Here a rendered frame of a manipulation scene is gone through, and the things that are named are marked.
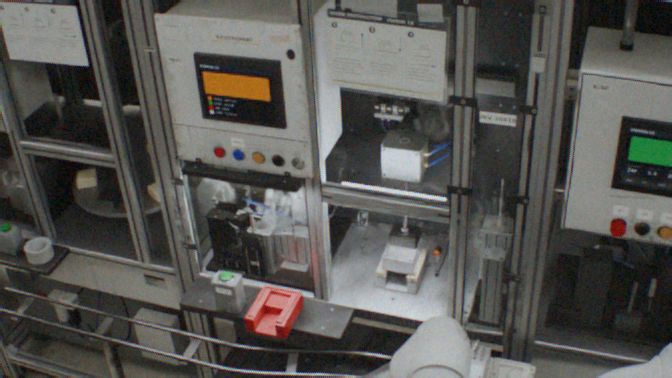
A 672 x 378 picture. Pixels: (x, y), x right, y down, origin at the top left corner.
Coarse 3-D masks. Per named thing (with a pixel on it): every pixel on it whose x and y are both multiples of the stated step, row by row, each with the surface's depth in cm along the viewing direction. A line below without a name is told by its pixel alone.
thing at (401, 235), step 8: (400, 224) 262; (408, 224) 262; (392, 232) 259; (400, 232) 259; (408, 232) 259; (416, 232) 258; (392, 240) 260; (400, 240) 259; (408, 240) 258; (416, 240) 258
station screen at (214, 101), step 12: (204, 72) 220; (216, 72) 219; (228, 72) 217; (240, 72) 216; (252, 72) 215; (264, 72) 214; (204, 84) 222; (204, 96) 224; (216, 96) 223; (228, 96) 222; (216, 108) 225; (228, 108) 224; (240, 108) 223; (252, 108) 221; (264, 108) 220; (252, 120) 224; (264, 120) 222
